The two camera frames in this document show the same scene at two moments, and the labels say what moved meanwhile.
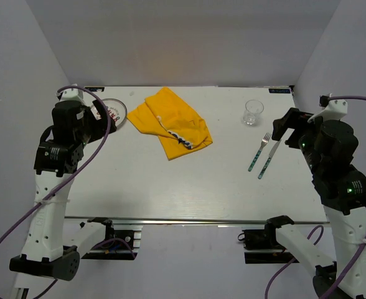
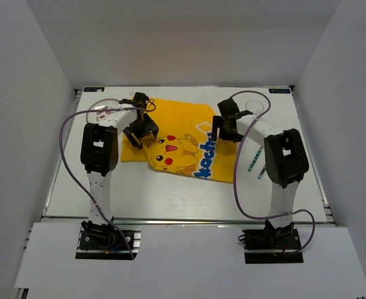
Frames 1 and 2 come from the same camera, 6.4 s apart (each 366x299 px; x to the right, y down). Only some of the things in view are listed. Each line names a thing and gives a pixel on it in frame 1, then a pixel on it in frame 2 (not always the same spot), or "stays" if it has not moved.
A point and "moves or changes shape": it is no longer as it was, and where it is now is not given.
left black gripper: (88, 114) to (150, 128)
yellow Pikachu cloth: (179, 129) moves or changes shape
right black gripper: (294, 119) to (218, 123)
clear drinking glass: (253, 110) stays
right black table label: (279, 90) stays
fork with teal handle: (263, 142) stays
